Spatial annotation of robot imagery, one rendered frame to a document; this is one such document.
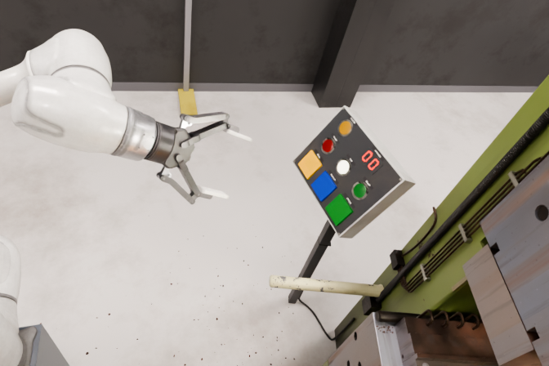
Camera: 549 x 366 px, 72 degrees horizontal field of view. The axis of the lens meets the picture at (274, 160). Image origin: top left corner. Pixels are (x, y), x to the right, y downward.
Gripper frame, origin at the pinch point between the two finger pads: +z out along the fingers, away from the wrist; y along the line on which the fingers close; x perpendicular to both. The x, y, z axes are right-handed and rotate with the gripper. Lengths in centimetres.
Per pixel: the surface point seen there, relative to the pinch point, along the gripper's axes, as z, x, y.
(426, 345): 56, -31, -25
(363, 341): 58, -14, -37
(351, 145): 48, 11, 16
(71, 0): -10, 213, 38
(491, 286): 36, -44, -1
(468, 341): 67, -36, -21
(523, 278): 31, -50, 3
